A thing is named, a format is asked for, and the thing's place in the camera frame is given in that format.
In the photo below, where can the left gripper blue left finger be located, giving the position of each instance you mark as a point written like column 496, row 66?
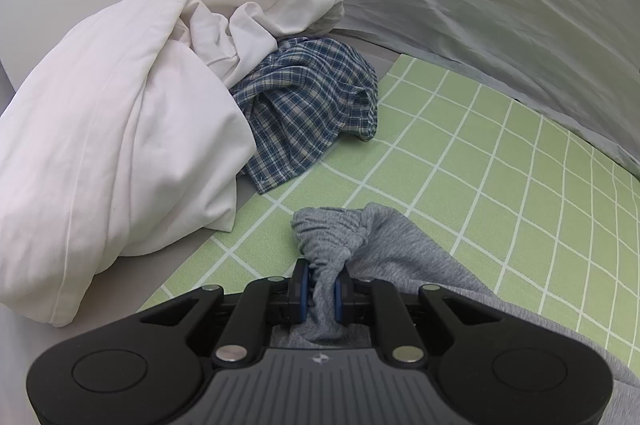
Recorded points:
column 298, row 292

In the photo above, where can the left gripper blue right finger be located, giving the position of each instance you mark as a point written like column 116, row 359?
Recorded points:
column 344, row 298

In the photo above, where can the blue plaid shirt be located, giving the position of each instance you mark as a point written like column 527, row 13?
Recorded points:
column 299, row 100

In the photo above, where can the green grid mat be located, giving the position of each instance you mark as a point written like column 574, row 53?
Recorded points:
column 540, row 216

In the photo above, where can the white crumpled cloth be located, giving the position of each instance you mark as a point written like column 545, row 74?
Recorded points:
column 125, row 138

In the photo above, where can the grey knit garment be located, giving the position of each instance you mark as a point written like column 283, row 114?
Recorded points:
column 378, row 242

